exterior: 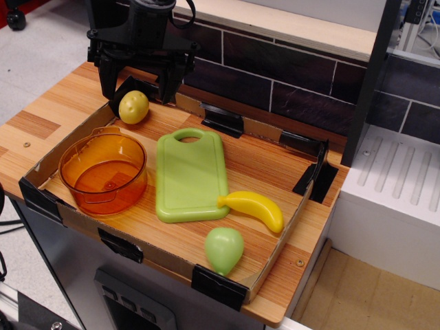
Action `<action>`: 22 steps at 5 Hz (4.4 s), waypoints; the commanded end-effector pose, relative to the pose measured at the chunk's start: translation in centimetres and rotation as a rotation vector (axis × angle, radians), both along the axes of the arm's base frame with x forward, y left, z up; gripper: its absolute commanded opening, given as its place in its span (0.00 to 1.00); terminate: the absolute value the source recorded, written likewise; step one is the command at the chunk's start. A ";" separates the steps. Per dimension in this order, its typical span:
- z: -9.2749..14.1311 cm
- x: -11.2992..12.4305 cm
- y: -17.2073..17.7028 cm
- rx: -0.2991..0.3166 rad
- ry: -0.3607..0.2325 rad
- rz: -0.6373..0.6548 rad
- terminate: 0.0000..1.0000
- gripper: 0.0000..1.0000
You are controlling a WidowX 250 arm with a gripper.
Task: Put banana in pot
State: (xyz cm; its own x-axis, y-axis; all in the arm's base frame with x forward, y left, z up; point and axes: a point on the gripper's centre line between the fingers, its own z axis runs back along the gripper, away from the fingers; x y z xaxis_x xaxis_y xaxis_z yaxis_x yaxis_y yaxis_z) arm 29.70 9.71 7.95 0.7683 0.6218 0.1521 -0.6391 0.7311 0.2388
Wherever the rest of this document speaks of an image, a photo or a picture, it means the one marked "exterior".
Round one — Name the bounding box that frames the white toy sink drainboard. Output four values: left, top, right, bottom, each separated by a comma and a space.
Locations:
328, 125, 439, 289

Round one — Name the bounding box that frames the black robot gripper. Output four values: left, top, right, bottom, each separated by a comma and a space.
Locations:
87, 1, 199, 105

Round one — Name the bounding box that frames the orange transparent plastic pot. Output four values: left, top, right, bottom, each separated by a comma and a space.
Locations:
58, 126, 148, 216

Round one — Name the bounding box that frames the black caster wheel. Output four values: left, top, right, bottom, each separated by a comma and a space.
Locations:
6, 8, 26, 31

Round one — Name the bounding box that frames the cardboard fence with black tape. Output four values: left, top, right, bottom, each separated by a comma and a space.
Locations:
19, 72, 347, 322

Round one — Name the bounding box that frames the grey toy oven front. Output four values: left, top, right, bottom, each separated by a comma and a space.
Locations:
94, 269, 177, 329

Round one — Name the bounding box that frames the yellow plastic toy banana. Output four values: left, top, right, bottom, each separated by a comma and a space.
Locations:
217, 190, 284, 233

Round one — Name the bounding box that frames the yellow plastic toy potato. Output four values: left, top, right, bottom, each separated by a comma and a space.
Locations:
118, 90, 149, 124

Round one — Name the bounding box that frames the green plastic cutting board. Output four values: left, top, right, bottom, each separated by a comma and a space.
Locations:
156, 128, 230, 223

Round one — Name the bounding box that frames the green plastic toy pear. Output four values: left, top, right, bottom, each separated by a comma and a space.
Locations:
205, 228, 244, 276

